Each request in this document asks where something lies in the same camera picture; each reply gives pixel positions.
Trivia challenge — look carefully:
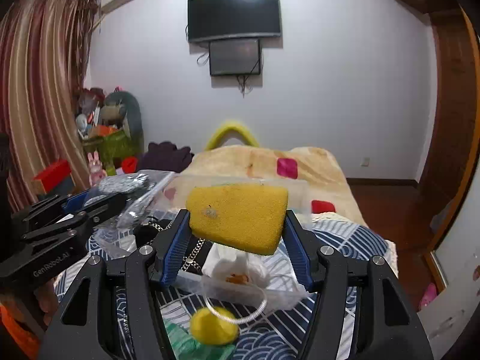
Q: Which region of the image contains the orange cloth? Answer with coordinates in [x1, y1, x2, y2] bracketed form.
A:
[0, 305, 41, 360]

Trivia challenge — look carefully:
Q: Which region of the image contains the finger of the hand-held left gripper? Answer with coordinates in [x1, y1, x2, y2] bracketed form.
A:
[12, 188, 111, 230]
[21, 194, 129, 250]

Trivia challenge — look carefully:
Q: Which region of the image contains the green basket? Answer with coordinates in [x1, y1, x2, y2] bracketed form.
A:
[80, 129, 142, 170]

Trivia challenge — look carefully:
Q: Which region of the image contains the green plastic wrapper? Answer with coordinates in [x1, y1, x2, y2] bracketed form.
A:
[164, 322, 236, 360]

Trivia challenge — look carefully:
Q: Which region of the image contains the pink slipper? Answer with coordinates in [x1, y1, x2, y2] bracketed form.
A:
[419, 283, 438, 310]

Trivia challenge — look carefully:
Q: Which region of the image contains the yellow fuzzy arch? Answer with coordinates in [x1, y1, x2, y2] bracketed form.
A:
[204, 120, 260, 150]

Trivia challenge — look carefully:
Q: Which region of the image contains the pink bunny toy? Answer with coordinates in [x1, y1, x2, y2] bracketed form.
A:
[86, 152, 108, 187]

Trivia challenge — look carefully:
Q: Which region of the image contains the black bag with chain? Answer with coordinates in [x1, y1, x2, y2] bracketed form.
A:
[134, 217, 211, 275]

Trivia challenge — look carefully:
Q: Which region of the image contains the beige blanket with red squares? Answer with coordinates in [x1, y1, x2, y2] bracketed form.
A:
[175, 144, 371, 230]

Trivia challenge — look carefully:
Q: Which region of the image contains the red box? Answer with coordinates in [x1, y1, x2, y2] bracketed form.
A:
[32, 159, 74, 196]

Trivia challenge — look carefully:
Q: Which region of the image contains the yellow ball with white cord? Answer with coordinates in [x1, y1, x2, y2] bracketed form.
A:
[189, 281, 269, 346]

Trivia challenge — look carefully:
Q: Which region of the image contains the clear plastic zip bag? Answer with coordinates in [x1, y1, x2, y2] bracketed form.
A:
[150, 174, 314, 313]

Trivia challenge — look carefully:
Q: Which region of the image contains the small black wall monitor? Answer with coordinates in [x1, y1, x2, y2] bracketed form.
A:
[208, 38, 262, 77]

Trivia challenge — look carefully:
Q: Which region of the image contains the grey plush toy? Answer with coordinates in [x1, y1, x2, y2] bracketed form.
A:
[103, 89, 145, 155]

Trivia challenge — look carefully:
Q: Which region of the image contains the striped curtain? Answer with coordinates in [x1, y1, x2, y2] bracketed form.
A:
[0, 0, 101, 211]

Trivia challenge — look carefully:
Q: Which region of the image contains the blue patterned bed sheet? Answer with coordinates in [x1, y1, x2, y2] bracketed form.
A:
[55, 217, 395, 360]

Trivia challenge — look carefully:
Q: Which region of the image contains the wooden wardrobe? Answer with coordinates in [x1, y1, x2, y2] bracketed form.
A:
[374, 0, 480, 310]

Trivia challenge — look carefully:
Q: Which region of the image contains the yellow sponge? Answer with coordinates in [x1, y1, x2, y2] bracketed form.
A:
[185, 184, 289, 257]

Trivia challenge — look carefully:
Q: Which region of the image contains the white tissue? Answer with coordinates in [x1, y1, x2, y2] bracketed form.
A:
[202, 245, 271, 290]

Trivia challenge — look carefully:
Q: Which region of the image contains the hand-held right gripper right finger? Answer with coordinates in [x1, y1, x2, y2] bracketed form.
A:
[282, 210, 436, 360]

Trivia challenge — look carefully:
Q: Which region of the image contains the clear bag with silver contents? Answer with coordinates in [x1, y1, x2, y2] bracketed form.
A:
[84, 170, 177, 230]

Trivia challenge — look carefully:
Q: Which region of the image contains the large black wall television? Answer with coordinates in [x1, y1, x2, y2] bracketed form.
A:
[187, 0, 282, 44]

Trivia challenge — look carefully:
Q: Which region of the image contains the purple cloth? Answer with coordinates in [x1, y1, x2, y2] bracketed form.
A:
[136, 141, 195, 172]

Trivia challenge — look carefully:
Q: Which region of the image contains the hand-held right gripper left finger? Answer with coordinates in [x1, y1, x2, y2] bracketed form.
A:
[37, 209, 191, 360]

